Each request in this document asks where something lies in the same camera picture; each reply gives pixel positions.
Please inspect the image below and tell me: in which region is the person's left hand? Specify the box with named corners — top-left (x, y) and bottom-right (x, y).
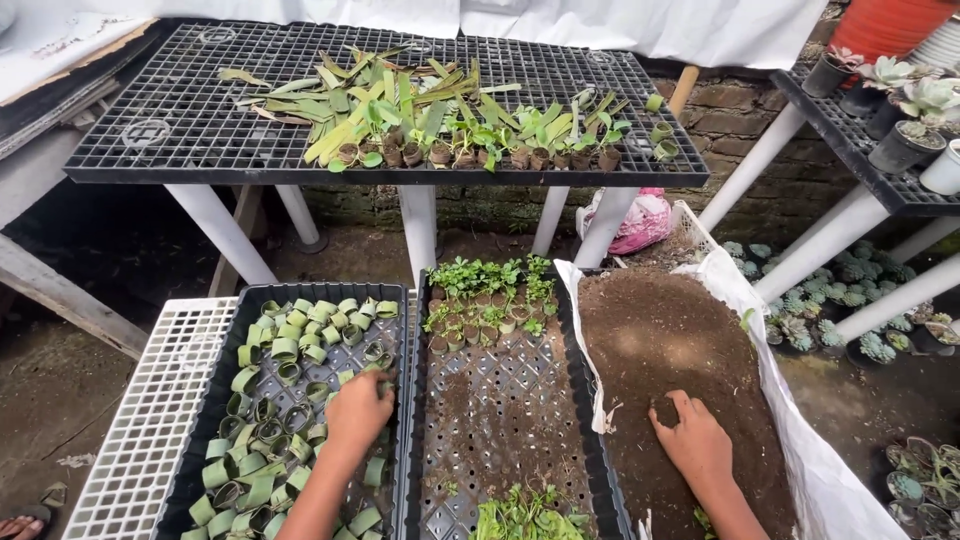
top-left (324, 366), bottom-right (397, 456)

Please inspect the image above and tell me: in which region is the person's right hand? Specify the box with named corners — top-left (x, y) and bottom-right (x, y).
top-left (648, 389), bottom-right (736, 489)

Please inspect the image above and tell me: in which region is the black seedling tray with soil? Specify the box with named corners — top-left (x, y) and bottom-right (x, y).
top-left (403, 266), bottom-right (636, 540)

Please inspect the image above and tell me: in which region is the group of seedlings in leaf pots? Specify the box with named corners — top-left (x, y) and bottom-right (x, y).
top-left (421, 255), bottom-right (561, 356)

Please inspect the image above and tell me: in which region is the heap of leaf strip loops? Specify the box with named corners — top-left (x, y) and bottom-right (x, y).
top-left (180, 297), bottom-right (401, 540)

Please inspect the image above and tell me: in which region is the white table leg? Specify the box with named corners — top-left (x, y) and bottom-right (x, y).
top-left (163, 183), bottom-right (280, 288)
top-left (273, 184), bottom-right (330, 255)
top-left (531, 186), bottom-right (573, 258)
top-left (573, 186), bottom-right (640, 270)
top-left (397, 185), bottom-right (439, 286)

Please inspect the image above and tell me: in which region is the black tray with diamond holes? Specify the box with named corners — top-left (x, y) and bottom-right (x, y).
top-left (150, 282), bottom-right (413, 540)

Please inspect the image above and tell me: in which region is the brown wooden plank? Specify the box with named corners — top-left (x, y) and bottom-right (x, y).
top-left (207, 185), bottom-right (265, 298)

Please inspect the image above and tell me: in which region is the loose bunch of green seedlings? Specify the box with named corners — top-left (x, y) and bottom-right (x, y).
top-left (468, 483), bottom-right (595, 540)

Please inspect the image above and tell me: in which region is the row of potted seedlings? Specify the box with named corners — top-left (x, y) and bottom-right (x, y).
top-left (327, 112), bottom-right (633, 174)

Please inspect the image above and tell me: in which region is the white plastic grid crate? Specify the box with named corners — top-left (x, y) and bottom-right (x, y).
top-left (61, 296), bottom-right (241, 540)

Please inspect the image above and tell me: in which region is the pile of cut long leaves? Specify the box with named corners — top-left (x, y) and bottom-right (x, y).
top-left (218, 45), bottom-right (640, 168)

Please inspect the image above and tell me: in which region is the brown potting soil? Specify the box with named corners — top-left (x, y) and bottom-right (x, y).
top-left (577, 268), bottom-right (798, 540)

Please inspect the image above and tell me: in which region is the pink plastic bag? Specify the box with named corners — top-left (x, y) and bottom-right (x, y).
top-left (576, 187), bottom-right (673, 257)

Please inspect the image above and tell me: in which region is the grey wooden beam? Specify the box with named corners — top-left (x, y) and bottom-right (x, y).
top-left (0, 232), bottom-right (151, 362)

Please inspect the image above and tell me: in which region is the large black mesh table top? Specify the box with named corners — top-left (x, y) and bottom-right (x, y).
top-left (63, 20), bottom-right (711, 189)

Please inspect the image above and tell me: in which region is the white plastic basket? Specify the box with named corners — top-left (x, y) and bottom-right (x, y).
top-left (666, 198), bottom-right (720, 261)

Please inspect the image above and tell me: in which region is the white sheet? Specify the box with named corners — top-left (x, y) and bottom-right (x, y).
top-left (75, 0), bottom-right (831, 72)

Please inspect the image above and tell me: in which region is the wooden pole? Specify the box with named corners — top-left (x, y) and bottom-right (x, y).
top-left (667, 65), bottom-right (702, 120)

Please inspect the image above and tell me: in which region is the white pipe leg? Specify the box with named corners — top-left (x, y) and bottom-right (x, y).
top-left (834, 255), bottom-right (960, 345)
top-left (888, 216), bottom-right (960, 264)
top-left (751, 190), bottom-right (894, 304)
top-left (696, 101), bottom-right (808, 234)

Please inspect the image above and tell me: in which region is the stack of flat boards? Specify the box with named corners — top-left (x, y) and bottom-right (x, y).
top-left (0, 11), bottom-right (175, 163)

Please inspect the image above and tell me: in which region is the white woven sack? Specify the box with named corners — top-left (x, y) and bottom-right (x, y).
top-left (553, 246), bottom-right (910, 540)

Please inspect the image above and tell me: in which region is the group of blue-green succulent pots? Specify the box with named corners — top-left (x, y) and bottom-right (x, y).
top-left (720, 238), bottom-right (960, 369)

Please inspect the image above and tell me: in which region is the reddish succulent in black pot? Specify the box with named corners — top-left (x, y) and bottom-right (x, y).
top-left (800, 45), bottom-right (866, 99)

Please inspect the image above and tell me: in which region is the cluster of round potted plants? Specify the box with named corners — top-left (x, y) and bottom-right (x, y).
top-left (883, 435), bottom-right (960, 540)

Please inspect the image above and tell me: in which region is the small succulent in black pot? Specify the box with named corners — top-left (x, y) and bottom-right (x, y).
top-left (867, 120), bottom-right (948, 176)

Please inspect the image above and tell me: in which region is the pale green succulent black pot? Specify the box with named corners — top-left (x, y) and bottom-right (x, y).
top-left (839, 55), bottom-right (918, 119)

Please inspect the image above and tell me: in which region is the white plastic pot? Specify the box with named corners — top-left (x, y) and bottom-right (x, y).
top-left (918, 138), bottom-right (960, 197)

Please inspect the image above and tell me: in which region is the large pale succulent black pot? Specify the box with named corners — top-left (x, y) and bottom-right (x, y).
top-left (862, 75), bottom-right (960, 142)

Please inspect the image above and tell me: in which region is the orange plastic pot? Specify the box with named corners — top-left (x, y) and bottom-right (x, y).
top-left (828, 0), bottom-right (960, 66)

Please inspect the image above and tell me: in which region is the stack of white dishes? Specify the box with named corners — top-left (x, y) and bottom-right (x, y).
top-left (905, 15), bottom-right (960, 73)

